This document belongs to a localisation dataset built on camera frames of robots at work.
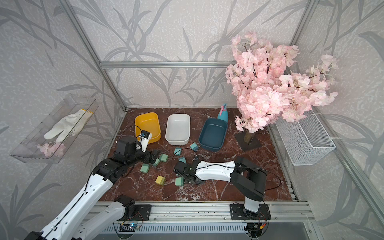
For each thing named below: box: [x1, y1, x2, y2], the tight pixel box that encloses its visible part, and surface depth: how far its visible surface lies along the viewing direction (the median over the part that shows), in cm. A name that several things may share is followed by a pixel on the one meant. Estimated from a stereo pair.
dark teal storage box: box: [198, 118, 228, 152], surface depth 107 cm
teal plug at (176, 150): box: [173, 147, 182, 156], surface depth 96 cm
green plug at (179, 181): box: [175, 177, 185, 187], surface depth 84 cm
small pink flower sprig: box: [37, 141, 66, 158], surface depth 60 cm
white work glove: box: [43, 109, 94, 143], surface depth 68 cm
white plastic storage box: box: [165, 114, 191, 146], surface depth 107 cm
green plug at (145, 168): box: [140, 163, 150, 173], surface depth 88 cm
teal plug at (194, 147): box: [190, 142, 199, 152], surface depth 98 cm
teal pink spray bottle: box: [217, 103, 229, 124], surface depth 107 cm
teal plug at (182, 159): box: [178, 156, 187, 164], surface depth 93 cm
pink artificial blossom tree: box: [225, 31, 339, 151], surface depth 57 cm
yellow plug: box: [155, 175, 165, 186], surface depth 84 cm
